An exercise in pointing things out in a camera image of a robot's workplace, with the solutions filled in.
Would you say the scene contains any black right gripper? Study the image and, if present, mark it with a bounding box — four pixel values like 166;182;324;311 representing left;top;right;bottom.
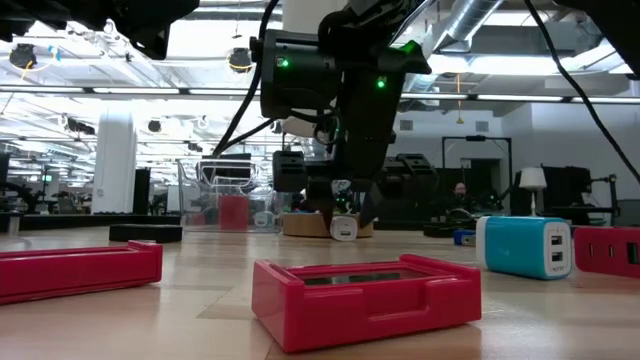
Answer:
272;107;439;232

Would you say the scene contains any white USB wall charger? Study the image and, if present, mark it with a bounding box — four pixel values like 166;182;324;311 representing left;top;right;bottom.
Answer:
329;215;359;243

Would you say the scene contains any red digital clock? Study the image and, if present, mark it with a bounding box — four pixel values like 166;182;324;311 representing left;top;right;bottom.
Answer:
0;240;165;306
251;253;484;355

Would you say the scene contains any small blue rectangular block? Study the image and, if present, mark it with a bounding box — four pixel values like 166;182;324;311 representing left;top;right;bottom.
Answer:
453;228;477;248

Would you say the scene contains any blue white USB charger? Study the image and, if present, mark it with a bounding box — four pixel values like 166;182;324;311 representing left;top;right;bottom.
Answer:
474;215;573;282

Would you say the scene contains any white table lamp wooden base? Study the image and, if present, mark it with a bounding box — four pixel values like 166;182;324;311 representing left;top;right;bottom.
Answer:
281;0;375;239

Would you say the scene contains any person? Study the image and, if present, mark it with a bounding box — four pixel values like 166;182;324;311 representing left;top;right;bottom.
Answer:
451;182;471;211

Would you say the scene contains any clear plastic bin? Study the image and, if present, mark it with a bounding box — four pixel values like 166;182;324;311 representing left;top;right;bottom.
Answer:
176;158;290;235

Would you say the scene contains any small white background lamp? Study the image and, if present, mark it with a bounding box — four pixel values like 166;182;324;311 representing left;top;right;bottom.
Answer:
518;166;548;218

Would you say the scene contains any black tall column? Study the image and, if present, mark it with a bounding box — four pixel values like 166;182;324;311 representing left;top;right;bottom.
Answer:
132;168;152;215

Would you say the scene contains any black background rig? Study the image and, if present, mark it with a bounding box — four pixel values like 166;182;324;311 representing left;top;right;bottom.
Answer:
542;166;621;227

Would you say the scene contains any white room pillar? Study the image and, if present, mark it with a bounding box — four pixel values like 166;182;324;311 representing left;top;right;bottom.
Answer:
91;107;138;215

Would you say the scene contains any black camera cable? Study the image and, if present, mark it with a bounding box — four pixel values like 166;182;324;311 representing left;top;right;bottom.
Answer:
522;0;640;186
210;0;282;157

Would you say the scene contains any black partition wall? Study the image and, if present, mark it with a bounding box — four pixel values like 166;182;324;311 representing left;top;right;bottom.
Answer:
384;166;501;227

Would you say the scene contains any black gantry frame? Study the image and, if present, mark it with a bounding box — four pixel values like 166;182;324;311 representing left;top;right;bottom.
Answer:
441;134;514;211

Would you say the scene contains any black ceiling camera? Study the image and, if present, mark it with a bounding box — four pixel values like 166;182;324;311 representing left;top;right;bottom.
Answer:
228;47;253;75
8;43;38;70

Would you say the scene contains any silver ceiling duct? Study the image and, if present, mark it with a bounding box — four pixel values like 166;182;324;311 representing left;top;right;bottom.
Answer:
419;0;504;94

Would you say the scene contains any black aluminium table frame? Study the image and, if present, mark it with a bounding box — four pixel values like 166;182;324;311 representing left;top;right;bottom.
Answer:
0;212;640;239

